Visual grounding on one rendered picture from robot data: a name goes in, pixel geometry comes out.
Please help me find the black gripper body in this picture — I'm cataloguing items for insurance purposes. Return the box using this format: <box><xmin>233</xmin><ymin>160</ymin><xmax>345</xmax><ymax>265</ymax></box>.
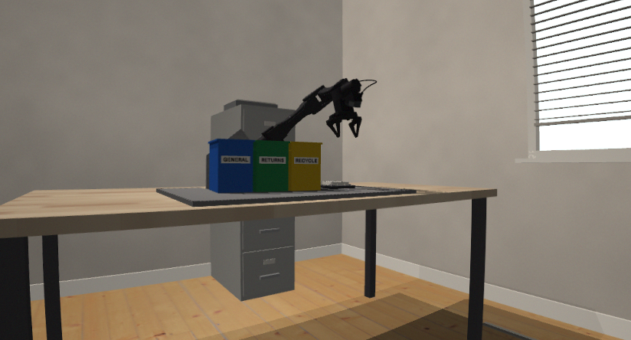
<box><xmin>326</xmin><ymin>109</ymin><xmax>361</xmax><ymax>122</ymax></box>

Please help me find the yellow open-top bin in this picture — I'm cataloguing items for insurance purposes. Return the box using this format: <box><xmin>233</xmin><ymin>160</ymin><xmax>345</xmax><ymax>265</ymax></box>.
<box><xmin>288</xmin><ymin>142</ymin><xmax>322</xmax><ymax>191</ymax></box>

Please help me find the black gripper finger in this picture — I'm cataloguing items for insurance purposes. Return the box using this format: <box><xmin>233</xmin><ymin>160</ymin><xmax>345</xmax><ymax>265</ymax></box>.
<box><xmin>326</xmin><ymin>117</ymin><xmax>340</xmax><ymax>138</ymax></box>
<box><xmin>348</xmin><ymin>118</ymin><xmax>362</xmax><ymax>138</ymax></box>

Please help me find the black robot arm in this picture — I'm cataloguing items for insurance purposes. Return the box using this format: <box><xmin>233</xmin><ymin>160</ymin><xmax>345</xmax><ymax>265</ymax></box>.
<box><xmin>258</xmin><ymin>78</ymin><xmax>362</xmax><ymax>141</ymax></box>

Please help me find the green bin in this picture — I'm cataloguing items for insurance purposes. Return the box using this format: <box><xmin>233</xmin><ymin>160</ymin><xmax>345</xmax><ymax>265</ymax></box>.
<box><xmin>253</xmin><ymin>140</ymin><xmax>290</xmax><ymax>192</ymax></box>

